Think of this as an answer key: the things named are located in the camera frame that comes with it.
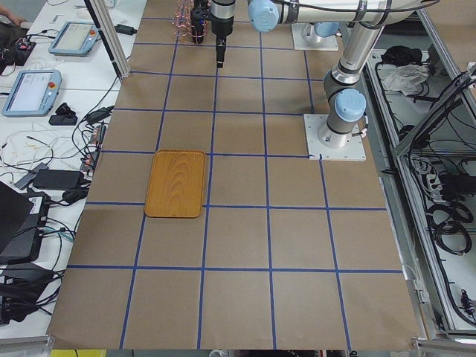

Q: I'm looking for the dark wine bottle in basket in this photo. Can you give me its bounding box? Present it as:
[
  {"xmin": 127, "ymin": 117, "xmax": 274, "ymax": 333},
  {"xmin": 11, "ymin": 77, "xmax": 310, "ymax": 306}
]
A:
[{"xmin": 190, "ymin": 0, "xmax": 208, "ymax": 44}]

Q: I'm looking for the wooden tray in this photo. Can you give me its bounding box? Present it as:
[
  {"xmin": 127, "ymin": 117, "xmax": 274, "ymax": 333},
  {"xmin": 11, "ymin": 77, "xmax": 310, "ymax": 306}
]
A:
[{"xmin": 144, "ymin": 149, "xmax": 206, "ymax": 219}]

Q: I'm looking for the teach pendant upper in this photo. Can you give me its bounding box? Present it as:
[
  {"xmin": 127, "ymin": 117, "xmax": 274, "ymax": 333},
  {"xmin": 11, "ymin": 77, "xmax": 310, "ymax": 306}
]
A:
[{"xmin": 48, "ymin": 21, "xmax": 99, "ymax": 57}]

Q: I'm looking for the teach pendant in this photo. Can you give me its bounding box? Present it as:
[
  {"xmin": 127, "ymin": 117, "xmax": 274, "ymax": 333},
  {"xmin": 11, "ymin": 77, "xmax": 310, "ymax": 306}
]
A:
[
  {"xmin": 48, "ymin": 21, "xmax": 99, "ymax": 57},
  {"xmin": 1, "ymin": 69, "xmax": 62, "ymax": 118}
]

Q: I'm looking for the white cloth rag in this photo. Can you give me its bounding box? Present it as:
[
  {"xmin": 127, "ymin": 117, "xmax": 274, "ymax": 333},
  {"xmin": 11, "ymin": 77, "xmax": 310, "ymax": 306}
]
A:
[{"xmin": 382, "ymin": 64, "xmax": 429, "ymax": 95}]

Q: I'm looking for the teach pendant lower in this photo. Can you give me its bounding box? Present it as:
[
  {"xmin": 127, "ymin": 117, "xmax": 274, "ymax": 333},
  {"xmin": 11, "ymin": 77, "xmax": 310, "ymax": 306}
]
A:
[{"xmin": 1, "ymin": 69, "xmax": 62, "ymax": 118}]

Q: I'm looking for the black power adapter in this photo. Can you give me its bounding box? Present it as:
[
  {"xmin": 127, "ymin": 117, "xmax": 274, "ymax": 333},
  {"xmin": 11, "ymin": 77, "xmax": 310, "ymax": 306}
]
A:
[{"xmin": 33, "ymin": 169, "xmax": 84, "ymax": 190}]

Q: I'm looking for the black laptop computer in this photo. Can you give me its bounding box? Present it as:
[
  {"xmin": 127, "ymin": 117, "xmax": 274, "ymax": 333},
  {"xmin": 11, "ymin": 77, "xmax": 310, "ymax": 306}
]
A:
[{"xmin": 1, "ymin": 183, "xmax": 50, "ymax": 265}]

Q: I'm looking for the copper wire bottle basket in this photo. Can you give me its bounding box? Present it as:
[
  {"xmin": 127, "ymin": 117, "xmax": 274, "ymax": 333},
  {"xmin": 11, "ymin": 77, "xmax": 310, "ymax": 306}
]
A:
[{"xmin": 173, "ymin": 0, "xmax": 207, "ymax": 44}]

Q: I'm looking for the aluminium frame post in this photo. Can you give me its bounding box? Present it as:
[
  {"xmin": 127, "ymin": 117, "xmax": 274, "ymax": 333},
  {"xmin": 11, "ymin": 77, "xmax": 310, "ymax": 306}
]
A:
[{"xmin": 84, "ymin": 0, "xmax": 131, "ymax": 81}]

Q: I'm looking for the black cable bundle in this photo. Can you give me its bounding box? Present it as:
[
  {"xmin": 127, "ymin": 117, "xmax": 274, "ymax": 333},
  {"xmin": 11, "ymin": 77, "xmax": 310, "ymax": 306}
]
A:
[{"xmin": 427, "ymin": 202, "xmax": 473, "ymax": 256}]

